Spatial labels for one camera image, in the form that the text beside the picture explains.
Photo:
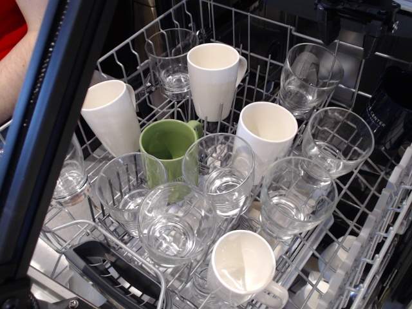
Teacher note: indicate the clear glass back right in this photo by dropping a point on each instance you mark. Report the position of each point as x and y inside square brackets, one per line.
[309, 76]

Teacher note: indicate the clear glass front left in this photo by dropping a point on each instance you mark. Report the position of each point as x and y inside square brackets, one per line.
[123, 183]

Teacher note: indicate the white mug centre right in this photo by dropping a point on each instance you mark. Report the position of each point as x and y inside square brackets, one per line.
[270, 130]

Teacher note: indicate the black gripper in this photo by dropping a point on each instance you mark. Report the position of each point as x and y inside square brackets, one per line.
[377, 17]

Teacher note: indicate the green ceramic mug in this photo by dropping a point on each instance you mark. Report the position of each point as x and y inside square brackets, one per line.
[165, 142]

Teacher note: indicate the clear glass far left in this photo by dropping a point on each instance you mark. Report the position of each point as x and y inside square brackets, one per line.
[72, 184]

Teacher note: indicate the white mug front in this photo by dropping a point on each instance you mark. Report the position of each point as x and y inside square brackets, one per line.
[242, 267]

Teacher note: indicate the clear glass front centre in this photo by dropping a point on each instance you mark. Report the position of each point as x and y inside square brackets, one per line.
[176, 223]

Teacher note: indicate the black rack handle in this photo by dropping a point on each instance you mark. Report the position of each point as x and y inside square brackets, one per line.
[122, 284]

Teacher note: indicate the clear glass back left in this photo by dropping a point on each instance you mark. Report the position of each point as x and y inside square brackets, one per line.
[167, 51]

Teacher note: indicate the person forearm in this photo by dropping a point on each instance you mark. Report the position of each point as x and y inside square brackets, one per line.
[13, 70]

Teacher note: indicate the clear glass front right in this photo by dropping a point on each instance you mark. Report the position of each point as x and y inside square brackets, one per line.
[297, 194]

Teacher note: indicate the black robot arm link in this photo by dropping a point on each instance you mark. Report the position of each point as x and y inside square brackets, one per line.
[64, 58]

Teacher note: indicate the tall white mug left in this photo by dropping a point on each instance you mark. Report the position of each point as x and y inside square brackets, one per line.
[109, 109]

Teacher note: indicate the black mug with text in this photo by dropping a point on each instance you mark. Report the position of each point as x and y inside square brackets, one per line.
[388, 112]

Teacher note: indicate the red shirt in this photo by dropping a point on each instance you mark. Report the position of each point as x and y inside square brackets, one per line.
[14, 26]

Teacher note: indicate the white mug back centre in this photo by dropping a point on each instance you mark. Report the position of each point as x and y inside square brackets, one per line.
[215, 71]

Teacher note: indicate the clear glass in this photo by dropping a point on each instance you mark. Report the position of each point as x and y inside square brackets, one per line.
[176, 223]
[167, 51]
[221, 165]
[309, 76]
[123, 183]
[338, 140]
[72, 184]
[297, 194]

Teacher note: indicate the grey wire dishwasher rack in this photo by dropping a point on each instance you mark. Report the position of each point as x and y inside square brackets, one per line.
[355, 243]

